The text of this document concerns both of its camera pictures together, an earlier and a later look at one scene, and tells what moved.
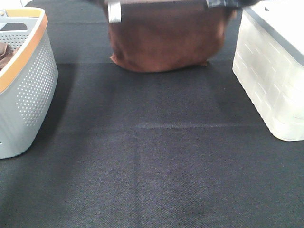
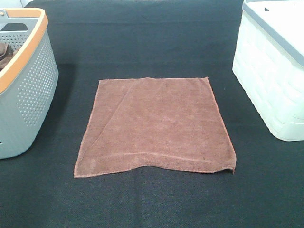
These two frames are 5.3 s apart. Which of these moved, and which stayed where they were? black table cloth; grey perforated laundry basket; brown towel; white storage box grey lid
Moved: brown towel
Stayed: black table cloth; white storage box grey lid; grey perforated laundry basket
